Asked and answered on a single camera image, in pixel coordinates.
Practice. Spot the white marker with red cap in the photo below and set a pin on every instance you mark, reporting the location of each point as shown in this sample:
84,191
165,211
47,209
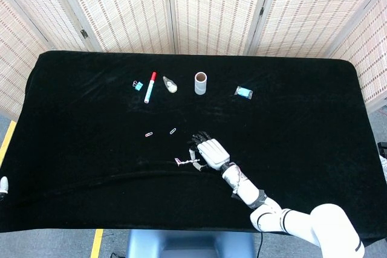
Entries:
150,88

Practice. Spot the grey cardboard tube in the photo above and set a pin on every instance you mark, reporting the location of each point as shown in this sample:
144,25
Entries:
200,86

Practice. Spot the blue packet in clear wrap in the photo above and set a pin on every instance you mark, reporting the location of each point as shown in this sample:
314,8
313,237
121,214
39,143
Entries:
244,92

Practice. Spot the black box beside table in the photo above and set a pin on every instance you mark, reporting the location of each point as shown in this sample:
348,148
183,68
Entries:
382,149

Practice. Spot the blue binder clip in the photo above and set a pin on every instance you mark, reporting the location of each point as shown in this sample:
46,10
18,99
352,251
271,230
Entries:
138,86

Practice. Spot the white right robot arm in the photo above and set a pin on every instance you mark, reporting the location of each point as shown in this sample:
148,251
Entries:
248,190

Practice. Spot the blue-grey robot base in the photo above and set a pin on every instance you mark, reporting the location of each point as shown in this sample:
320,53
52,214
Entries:
190,244

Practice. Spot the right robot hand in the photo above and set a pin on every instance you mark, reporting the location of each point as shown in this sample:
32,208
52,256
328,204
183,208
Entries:
211,152

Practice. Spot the metal screen hinge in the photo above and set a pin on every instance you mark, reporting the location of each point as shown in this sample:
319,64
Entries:
84,34
262,10

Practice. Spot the yellow floor tape strip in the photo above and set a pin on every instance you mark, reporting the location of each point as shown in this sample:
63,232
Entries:
96,243
7,140

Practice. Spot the woven folding screen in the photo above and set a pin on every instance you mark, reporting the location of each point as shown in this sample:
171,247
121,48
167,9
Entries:
211,4

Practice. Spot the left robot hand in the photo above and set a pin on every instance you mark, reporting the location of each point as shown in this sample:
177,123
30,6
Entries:
3,185

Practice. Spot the white crumpled wrapper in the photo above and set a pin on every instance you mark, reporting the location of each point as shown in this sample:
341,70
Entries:
170,85

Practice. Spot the black velvet tablecloth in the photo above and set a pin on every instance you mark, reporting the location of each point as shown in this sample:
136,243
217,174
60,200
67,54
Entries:
121,194

